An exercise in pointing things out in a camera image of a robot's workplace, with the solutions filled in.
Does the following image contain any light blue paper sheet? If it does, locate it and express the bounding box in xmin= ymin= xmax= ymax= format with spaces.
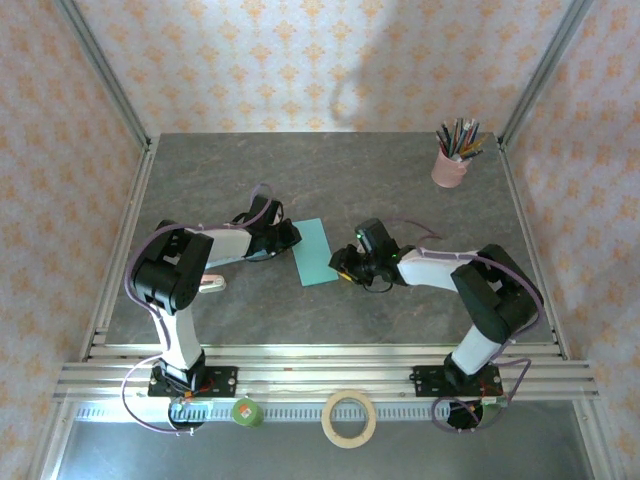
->
xmin=291 ymin=218 xmax=341 ymax=288

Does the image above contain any pink pencil cup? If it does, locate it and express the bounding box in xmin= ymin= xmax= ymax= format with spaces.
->
xmin=431 ymin=147 xmax=474 ymax=189

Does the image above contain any beige masking tape roll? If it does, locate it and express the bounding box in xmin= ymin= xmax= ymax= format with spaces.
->
xmin=321 ymin=389 xmax=378 ymax=450

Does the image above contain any green tape roll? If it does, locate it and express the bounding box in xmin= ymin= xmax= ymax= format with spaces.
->
xmin=231 ymin=394 xmax=265 ymax=429

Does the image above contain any grey metal shelf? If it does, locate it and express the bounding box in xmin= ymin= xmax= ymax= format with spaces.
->
xmin=29 ymin=399 xmax=616 ymax=480

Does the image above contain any aluminium front rail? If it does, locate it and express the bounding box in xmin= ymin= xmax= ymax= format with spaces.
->
xmin=52 ymin=343 xmax=601 ymax=404

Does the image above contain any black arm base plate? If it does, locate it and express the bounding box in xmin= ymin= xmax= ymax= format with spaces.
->
xmin=148 ymin=366 xmax=239 ymax=400
xmin=410 ymin=364 xmax=504 ymax=399

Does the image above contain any aluminium table side rail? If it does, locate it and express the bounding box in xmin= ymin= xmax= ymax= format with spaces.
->
xmin=494 ymin=133 xmax=571 ymax=361
xmin=79 ymin=133 xmax=161 ymax=362

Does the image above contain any grey slotted cable duct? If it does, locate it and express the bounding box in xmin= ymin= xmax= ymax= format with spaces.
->
xmin=74 ymin=403 xmax=509 ymax=424

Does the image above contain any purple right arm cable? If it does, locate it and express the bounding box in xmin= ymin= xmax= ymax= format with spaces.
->
xmin=382 ymin=218 xmax=546 ymax=434

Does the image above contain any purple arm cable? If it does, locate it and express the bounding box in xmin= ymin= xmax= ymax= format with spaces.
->
xmin=122 ymin=183 xmax=276 ymax=435
xmin=382 ymin=218 xmax=546 ymax=434

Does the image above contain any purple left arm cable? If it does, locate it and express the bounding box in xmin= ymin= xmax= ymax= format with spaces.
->
xmin=122 ymin=183 xmax=276 ymax=435

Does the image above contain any aluminium corner post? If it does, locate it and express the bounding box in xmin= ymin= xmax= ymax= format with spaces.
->
xmin=53 ymin=0 xmax=154 ymax=151
xmin=497 ymin=0 xmax=597 ymax=151

